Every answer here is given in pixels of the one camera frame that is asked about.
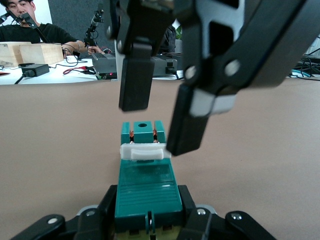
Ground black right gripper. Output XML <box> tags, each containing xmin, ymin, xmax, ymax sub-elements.
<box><xmin>149</xmin><ymin>0</ymin><xmax>246</xmax><ymax>18</ymax></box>

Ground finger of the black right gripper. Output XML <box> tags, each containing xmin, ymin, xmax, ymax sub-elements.
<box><xmin>106</xmin><ymin>0</ymin><xmax>176</xmax><ymax>113</ymax></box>
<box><xmin>166</xmin><ymin>0</ymin><xmax>320</xmax><ymax>157</ymax></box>

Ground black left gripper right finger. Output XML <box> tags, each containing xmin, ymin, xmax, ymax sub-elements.
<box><xmin>174</xmin><ymin>184</ymin><xmax>278</xmax><ymax>240</ymax></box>

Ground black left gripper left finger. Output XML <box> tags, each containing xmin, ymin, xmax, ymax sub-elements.
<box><xmin>9</xmin><ymin>184</ymin><xmax>119</xmax><ymax>240</ymax></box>

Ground grey electronics box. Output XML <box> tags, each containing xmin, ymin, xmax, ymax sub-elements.
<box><xmin>150</xmin><ymin>55</ymin><xmax>179</xmax><ymax>77</ymax></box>

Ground grey power supply box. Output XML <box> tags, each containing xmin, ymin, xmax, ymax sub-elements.
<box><xmin>90</xmin><ymin>51</ymin><xmax>118</xmax><ymax>81</ymax></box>

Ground potted green plant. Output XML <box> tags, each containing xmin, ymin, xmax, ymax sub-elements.
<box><xmin>173</xmin><ymin>23</ymin><xmax>185</xmax><ymax>54</ymax></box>

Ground red clip leads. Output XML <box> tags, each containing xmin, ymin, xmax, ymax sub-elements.
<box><xmin>62</xmin><ymin>65</ymin><xmax>97</xmax><ymax>76</ymax></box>

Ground man in black t-shirt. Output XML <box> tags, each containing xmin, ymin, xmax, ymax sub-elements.
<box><xmin>0</xmin><ymin>0</ymin><xmax>104</xmax><ymax>55</ymax></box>

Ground light wooden block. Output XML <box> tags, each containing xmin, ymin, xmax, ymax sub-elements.
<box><xmin>19</xmin><ymin>42</ymin><xmax>64</xmax><ymax>67</ymax></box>
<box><xmin>0</xmin><ymin>41</ymin><xmax>32</xmax><ymax>68</ymax></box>

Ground black power adapter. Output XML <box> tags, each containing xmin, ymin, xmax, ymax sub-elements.
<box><xmin>18</xmin><ymin>63</ymin><xmax>51</xmax><ymax>78</ymax></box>

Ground black cable bundle on desk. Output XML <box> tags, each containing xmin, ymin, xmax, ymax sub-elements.
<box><xmin>289</xmin><ymin>34</ymin><xmax>320</xmax><ymax>81</ymax></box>

